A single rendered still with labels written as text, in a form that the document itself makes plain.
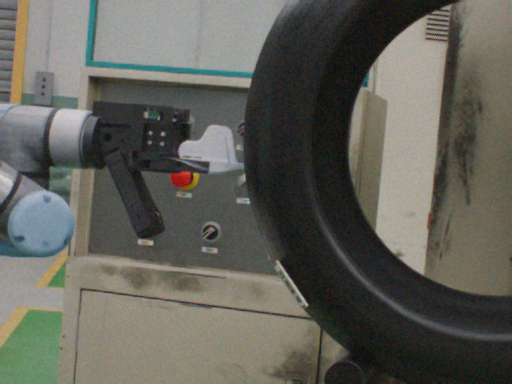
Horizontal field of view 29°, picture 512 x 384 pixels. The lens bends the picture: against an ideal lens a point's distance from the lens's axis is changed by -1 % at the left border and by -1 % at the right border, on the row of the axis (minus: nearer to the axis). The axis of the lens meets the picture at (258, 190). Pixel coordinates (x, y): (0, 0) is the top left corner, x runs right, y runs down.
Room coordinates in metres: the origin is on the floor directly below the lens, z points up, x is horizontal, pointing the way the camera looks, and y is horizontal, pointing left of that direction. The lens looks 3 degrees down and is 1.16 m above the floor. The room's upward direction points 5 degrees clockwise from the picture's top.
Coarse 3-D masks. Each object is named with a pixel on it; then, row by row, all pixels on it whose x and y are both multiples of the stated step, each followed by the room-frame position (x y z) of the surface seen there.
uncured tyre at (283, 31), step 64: (320, 0) 1.10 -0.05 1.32; (384, 0) 1.35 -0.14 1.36; (448, 0) 1.34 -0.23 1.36; (256, 64) 1.16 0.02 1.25; (320, 64) 1.09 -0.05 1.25; (256, 128) 1.13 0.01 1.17; (320, 128) 1.37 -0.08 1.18; (256, 192) 1.14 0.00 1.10; (320, 192) 1.37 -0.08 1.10; (320, 256) 1.09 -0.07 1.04; (384, 256) 1.35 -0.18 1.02; (320, 320) 1.12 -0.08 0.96; (384, 320) 1.07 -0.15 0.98; (448, 320) 1.32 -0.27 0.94
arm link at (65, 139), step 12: (60, 120) 1.26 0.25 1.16; (72, 120) 1.25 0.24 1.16; (84, 120) 1.26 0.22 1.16; (60, 132) 1.25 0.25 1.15; (72, 132) 1.25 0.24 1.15; (60, 144) 1.25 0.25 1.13; (72, 144) 1.25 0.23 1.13; (60, 156) 1.26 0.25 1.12; (72, 156) 1.25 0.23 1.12; (72, 168) 1.28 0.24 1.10; (84, 168) 1.27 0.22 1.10
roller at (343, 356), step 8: (344, 352) 1.17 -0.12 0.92; (336, 360) 1.13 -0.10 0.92; (344, 360) 1.12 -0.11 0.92; (352, 360) 1.13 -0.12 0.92; (360, 360) 1.14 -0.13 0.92; (328, 368) 1.12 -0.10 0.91; (336, 368) 1.11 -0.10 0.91; (344, 368) 1.11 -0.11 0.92; (352, 368) 1.11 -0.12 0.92; (360, 368) 1.12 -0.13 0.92; (368, 368) 1.16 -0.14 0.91; (328, 376) 1.11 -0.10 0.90; (336, 376) 1.11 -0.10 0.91; (344, 376) 1.11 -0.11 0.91; (352, 376) 1.11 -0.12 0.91; (360, 376) 1.11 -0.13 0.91; (368, 376) 1.15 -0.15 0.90
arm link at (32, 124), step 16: (0, 112) 1.28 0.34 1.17; (16, 112) 1.28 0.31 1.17; (32, 112) 1.27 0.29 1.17; (48, 112) 1.27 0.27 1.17; (0, 128) 1.27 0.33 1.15; (16, 128) 1.26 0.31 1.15; (32, 128) 1.26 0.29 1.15; (48, 128) 1.25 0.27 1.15; (0, 144) 1.27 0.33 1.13; (16, 144) 1.26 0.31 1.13; (32, 144) 1.26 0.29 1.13; (48, 144) 1.27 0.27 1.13; (16, 160) 1.26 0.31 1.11; (32, 160) 1.27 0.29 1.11; (48, 160) 1.27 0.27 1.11
